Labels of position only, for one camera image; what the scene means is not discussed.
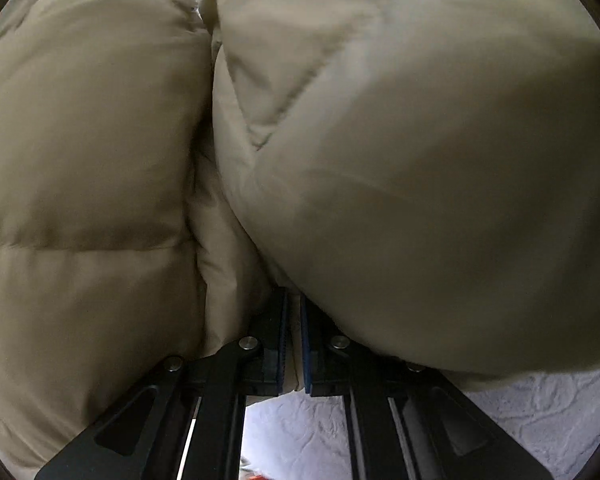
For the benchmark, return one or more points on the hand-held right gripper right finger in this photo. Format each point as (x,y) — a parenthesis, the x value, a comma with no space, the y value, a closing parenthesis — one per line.
(312,355)

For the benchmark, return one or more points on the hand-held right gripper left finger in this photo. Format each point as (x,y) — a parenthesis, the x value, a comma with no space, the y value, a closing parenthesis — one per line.
(275,345)

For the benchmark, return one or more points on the beige puffer jacket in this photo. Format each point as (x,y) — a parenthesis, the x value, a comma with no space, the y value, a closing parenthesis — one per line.
(380,160)

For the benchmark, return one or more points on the lavender bed blanket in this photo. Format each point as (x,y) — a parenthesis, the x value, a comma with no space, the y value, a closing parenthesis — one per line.
(510,410)

